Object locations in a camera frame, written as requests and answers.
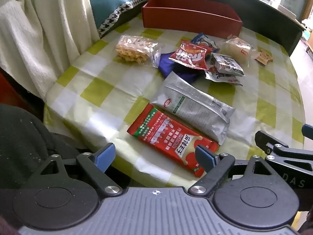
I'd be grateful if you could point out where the clear packet of crispy snacks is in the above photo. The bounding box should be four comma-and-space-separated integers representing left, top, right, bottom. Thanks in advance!
113, 35, 163, 68

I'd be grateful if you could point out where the small red snack packet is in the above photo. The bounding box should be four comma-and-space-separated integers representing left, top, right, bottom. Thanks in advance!
168, 40, 214, 71

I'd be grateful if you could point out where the cream knit blanket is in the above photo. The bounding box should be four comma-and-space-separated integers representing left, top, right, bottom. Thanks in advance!
0, 0, 101, 101

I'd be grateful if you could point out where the large grey snack packet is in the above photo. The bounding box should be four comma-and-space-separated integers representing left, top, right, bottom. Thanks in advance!
150, 70, 236, 145

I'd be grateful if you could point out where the purple snack packet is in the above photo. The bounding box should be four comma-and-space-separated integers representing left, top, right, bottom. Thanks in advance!
158, 51, 199, 83

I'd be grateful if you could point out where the blue and white snack packet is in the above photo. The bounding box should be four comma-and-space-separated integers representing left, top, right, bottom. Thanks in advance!
190, 33, 219, 49

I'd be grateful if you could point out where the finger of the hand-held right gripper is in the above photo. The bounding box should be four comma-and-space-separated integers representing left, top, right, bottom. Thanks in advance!
254, 130, 313, 173
301, 124, 313, 138

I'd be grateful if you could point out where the large red snack packet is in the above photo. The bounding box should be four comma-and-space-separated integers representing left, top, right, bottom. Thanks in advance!
126, 103, 219, 179

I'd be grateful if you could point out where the clear steamed cake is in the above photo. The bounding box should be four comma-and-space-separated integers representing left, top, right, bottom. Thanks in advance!
220, 35, 259, 66

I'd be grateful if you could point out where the dark cloth garment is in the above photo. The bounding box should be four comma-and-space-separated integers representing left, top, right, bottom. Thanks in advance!
0, 104, 108, 191

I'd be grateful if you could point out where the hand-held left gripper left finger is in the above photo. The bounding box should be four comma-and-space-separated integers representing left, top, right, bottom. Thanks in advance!
39, 142, 123, 197

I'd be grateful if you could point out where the red rectangular box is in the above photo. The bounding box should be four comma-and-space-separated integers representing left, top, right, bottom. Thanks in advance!
141, 0, 243, 40

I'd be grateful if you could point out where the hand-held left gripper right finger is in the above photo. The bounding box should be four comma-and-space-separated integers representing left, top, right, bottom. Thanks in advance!
188, 144, 272, 197

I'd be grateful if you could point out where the green and white checked tablecloth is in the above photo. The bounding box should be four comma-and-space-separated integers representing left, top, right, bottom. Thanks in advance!
43, 17, 306, 189

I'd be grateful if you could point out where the small golden snack packet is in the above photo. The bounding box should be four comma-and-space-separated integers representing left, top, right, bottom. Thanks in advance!
254, 49, 274, 66

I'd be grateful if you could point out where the black and white snack packet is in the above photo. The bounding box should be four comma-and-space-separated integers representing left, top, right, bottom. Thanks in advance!
211, 52, 246, 77

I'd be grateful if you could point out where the white and red snack packet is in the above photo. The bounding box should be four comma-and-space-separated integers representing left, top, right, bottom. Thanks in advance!
205, 69, 244, 87

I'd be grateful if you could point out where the dark coffee table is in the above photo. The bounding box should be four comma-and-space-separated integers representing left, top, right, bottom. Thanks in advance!
156, 0, 304, 57

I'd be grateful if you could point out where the teal cushion houndstooth trim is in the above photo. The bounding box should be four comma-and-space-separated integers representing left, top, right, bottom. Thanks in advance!
86, 0, 157, 39

